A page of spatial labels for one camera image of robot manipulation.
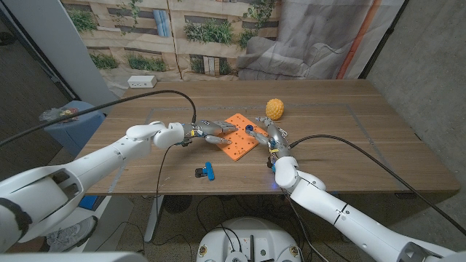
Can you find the blue peg toy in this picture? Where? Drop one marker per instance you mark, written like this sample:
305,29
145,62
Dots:
249,128

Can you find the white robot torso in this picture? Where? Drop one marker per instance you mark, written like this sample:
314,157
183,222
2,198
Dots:
218,240

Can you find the white clothespin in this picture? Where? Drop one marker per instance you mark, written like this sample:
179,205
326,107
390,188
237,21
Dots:
283,132

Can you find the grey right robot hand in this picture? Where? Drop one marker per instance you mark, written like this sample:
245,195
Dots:
275,136

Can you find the white table leg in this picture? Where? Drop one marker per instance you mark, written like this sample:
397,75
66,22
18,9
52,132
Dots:
153,222

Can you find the orange peg board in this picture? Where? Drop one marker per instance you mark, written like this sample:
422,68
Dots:
240,143

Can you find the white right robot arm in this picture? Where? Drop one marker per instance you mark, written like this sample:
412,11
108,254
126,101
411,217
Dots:
346,211

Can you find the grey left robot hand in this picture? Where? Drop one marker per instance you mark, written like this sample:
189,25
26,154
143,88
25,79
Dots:
209,129

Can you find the blue and black clip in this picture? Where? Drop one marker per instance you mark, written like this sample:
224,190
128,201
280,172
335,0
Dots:
208,171

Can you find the grey sneaker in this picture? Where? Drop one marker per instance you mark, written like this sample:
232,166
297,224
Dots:
69,234

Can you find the printed backdrop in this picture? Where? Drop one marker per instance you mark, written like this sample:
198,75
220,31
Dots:
218,54

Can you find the blue box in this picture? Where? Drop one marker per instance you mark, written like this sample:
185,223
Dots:
89,202

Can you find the grey partition panel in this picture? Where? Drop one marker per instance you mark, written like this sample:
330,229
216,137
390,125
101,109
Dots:
65,47

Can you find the yellow pineapple toy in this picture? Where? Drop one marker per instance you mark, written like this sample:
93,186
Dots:
274,109

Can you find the clear bag of toys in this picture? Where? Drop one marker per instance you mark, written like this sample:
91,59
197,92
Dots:
63,113

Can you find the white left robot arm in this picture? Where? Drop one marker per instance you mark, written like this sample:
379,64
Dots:
94,167

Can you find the white power strip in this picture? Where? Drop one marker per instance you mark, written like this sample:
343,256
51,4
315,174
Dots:
141,81

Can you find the blue stool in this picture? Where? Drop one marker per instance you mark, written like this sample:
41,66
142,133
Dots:
80,129

